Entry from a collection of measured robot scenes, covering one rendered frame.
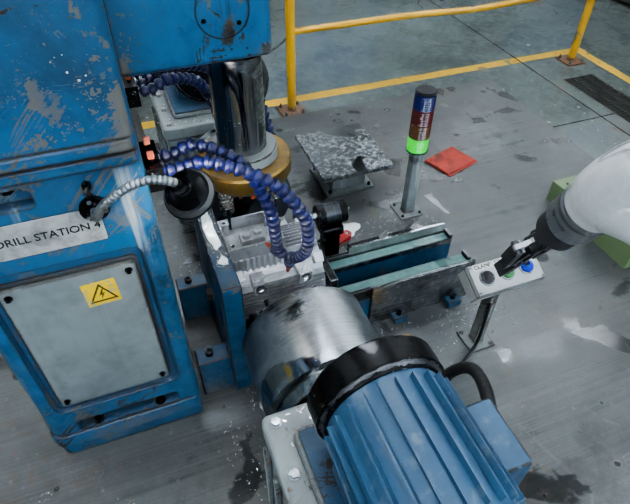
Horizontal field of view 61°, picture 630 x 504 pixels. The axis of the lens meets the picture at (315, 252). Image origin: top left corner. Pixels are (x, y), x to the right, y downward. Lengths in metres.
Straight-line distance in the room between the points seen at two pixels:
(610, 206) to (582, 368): 0.70
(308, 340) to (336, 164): 0.91
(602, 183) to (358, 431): 0.48
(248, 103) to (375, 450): 0.58
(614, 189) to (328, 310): 0.48
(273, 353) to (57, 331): 0.36
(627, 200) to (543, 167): 1.27
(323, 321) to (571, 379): 0.71
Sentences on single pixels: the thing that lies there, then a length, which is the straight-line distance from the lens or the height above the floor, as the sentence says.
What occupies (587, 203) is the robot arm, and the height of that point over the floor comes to 1.42.
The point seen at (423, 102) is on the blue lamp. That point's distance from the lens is 1.52.
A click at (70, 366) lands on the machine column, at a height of 1.09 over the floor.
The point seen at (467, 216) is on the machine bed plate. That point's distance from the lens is 1.79.
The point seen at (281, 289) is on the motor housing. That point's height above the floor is 1.03.
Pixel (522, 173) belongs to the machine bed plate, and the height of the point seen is 0.80.
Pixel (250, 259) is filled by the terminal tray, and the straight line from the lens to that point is 1.14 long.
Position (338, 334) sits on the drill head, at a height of 1.16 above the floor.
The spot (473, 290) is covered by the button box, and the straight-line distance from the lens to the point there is 1.21.
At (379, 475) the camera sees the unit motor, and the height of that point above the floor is 1.34.
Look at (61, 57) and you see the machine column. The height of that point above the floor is 1.63.
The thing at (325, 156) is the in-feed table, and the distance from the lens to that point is 1.77.
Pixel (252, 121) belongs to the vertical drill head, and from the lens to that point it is 0.95.
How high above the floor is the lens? 1.90
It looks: 44 degrees down
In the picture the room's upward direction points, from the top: 1 degrees clockwise
